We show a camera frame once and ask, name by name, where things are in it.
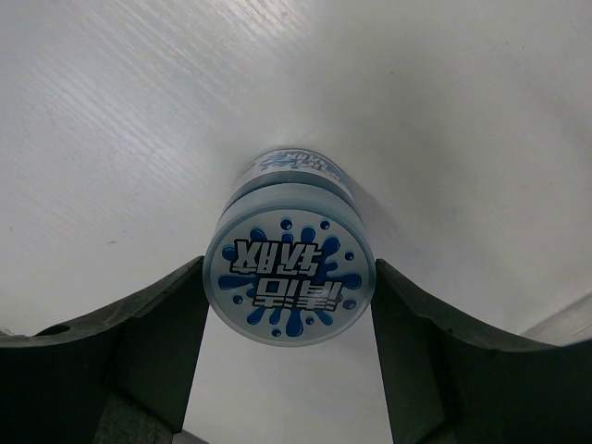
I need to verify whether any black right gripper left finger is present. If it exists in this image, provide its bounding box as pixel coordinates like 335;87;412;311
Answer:
1;258;208;443

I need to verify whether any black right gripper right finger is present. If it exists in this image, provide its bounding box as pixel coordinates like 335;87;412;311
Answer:
372;260;591;443

